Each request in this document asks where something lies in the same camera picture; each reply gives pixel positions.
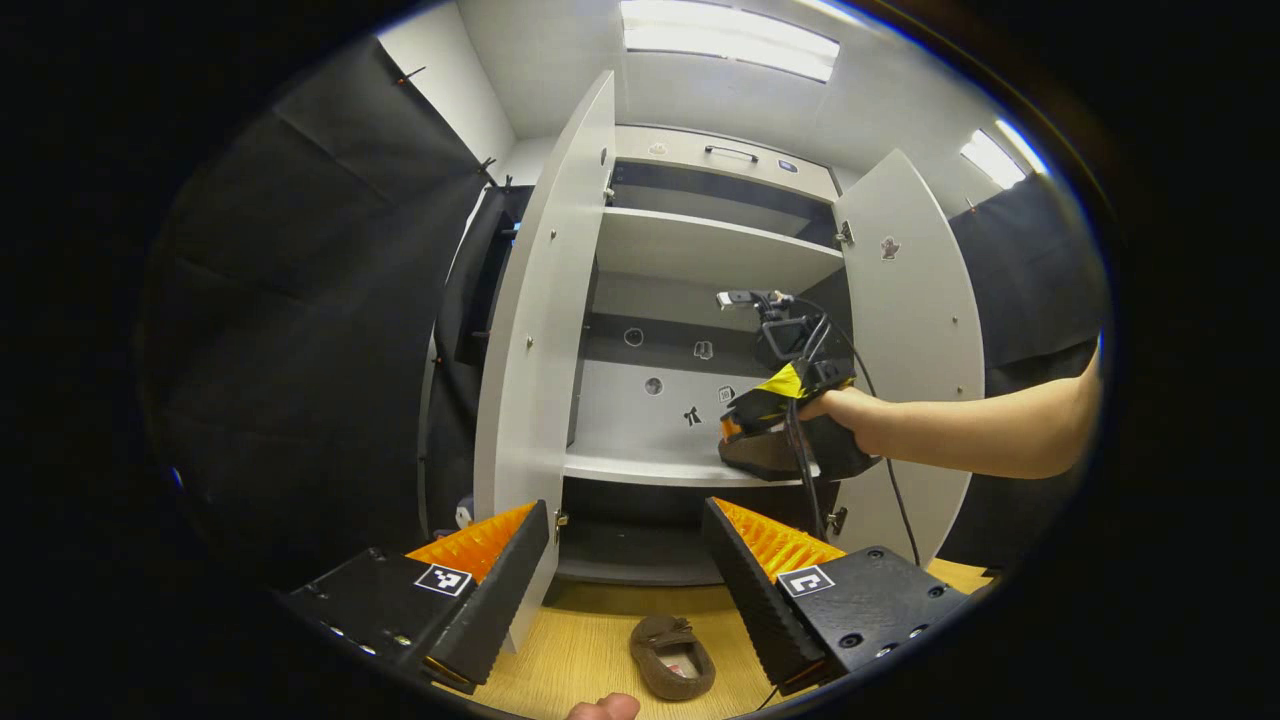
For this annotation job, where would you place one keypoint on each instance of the black backdrop cloth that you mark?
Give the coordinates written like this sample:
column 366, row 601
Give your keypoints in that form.
column 300, row 300

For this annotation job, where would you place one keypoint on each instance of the large ceiling light panel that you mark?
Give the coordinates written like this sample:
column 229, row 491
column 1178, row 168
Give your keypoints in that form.
column 730, row 40

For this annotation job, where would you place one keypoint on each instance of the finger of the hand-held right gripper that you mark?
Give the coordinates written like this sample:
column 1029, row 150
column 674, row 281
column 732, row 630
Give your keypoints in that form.
column 760, row 405

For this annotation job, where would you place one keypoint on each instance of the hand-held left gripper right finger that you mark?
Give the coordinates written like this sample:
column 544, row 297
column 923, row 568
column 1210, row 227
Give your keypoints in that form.
column 755, row 590

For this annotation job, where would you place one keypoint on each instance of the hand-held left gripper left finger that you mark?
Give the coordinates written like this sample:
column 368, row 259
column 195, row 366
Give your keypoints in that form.
column 500, row 590

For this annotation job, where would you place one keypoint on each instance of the white shoe cabinet door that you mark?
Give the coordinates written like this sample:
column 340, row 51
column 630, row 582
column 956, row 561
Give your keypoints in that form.
column 920, row 300
column 540, row 350

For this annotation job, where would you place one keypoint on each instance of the white cabinet drawer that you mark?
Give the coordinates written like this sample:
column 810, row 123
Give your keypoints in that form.
column 680, row 150

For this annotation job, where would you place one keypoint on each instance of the plush penguin toy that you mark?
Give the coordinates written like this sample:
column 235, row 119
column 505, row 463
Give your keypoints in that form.
column 464, row 512

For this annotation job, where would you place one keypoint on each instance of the brown fuzzy shoe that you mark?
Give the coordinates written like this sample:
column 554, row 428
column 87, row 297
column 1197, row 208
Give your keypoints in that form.
column 760, row 462
column 675, row 660

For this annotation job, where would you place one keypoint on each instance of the small ceiling light panel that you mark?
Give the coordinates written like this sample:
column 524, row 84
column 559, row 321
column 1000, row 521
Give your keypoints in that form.
column 1000, row 160

